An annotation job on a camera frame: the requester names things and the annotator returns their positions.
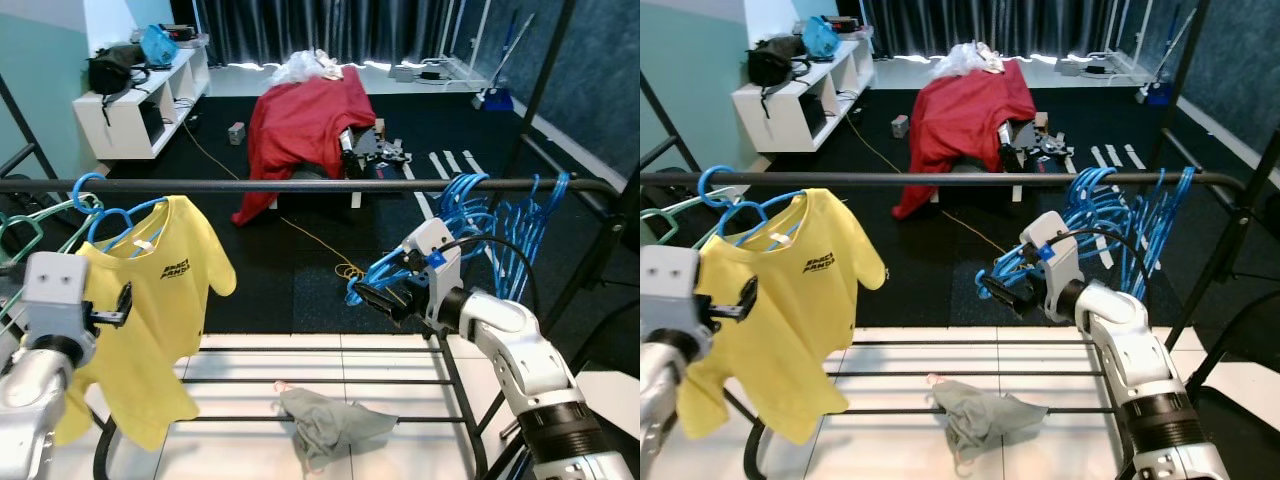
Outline black bag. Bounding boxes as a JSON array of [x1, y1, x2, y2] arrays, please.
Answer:
[[87, 43, 151, 98], [748, 36, 809, 89]]

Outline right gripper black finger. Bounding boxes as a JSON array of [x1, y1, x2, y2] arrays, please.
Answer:
[[981, 271, 1026, 305], [354, 279, 400, 315]]

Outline black metal clothes rack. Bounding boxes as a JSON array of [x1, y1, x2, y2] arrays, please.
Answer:
[[0, 0, 641, 480], [640, 0, 1280, 480]]

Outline crumpled grey cloth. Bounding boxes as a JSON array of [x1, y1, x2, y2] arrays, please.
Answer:
[[272, 380, 399, 473], [925, 373, 1051, 476]]

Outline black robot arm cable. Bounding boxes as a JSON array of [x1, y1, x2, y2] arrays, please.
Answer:
[[440, 232, 541, 301], [1060, 227, 1151, 291]]

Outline blue mop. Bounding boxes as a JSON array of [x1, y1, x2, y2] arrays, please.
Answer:
[[1137, 8, 1196, 106], [475, 12, 536, 111]]

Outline white plastic bag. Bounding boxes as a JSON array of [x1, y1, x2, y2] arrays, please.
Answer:
[[270, 48, 346, 86], [933, 42, 1006, 79]]

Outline yellow printed T-shirt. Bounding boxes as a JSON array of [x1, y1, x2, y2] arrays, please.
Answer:
[[55, 195, 238, 453], [678, 188, 888, 446]]

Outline yellow cable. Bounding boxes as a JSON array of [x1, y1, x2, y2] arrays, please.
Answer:
[[845, 105, 1011, 256], [180, 115, 366, 281]]

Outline red cover cloth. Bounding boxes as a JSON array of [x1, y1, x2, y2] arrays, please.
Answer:
[[232, 65, 378, 227], [892, 58, 1038, 221]]

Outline blue bag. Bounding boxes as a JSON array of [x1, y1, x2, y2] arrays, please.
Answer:
[[802, 16, 843, 59], [140, 25, 181, 69]]

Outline black metal machine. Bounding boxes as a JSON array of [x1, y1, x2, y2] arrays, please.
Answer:
[[338, 120, 413, 181], [1000, 115, 1073, 176]]

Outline white shelf unit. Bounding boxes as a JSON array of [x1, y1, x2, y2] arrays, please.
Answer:
[[731, 35, 874, 154], [72, 42, 211, 161]]

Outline green plastic hanger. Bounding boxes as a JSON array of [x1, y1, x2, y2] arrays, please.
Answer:
[[0, 195, 101, 263], [640, 195, 721, 246]]

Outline black curtain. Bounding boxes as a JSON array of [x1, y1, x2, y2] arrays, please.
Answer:
[[170, 0, 576, 69], [835, 0, 1216, 61]]

